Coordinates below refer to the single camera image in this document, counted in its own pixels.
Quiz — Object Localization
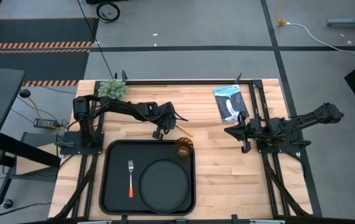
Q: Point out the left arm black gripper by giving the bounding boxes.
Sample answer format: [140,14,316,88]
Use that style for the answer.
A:
[145,101,178,140]

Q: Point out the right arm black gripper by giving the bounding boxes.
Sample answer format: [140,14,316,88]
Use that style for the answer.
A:
[224,110,262,154]

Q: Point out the amber translucent cup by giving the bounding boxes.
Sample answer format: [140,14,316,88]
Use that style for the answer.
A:
[173,136,195,157]

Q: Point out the black round plate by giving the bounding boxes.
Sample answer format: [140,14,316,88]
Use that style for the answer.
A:
[138,157,193,215]

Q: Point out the fork with orange handle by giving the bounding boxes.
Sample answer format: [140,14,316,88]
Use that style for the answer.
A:
[127,159,135,199]

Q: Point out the black square plastic tray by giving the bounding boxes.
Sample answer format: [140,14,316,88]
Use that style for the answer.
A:
[98,139,196,217]

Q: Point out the small green artificial plant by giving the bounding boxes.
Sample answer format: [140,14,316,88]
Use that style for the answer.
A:
[97,78,129,101]

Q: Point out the black power adapter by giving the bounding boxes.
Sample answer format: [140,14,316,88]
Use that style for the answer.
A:
[33,118,59,129]

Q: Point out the grey table leg bar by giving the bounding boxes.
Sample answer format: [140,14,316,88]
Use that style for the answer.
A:
[326,0,355,29]

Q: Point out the black mat with hazard stripes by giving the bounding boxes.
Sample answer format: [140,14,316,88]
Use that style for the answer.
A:
[0,17,100,87]

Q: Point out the black left gripper cable loop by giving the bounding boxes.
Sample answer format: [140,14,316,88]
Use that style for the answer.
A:
[170,104,189,123]

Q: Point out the black aluminium table frame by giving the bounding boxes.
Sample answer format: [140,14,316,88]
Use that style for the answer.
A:
[52,79,313,219]

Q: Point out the long black floor cable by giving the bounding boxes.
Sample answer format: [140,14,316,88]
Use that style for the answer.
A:
[76,0,115,79]

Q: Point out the yellow cable plug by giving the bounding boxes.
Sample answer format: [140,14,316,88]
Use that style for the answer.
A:
[275,12,288,26]

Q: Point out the white floor cable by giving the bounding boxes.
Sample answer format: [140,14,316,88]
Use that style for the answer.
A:
[286,22,355,65]

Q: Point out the yellow floor cable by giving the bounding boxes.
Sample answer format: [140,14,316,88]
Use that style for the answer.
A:
[27,96,68,130]

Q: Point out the coiled black cable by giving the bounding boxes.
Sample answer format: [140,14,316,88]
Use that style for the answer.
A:
[96,1,121,24]

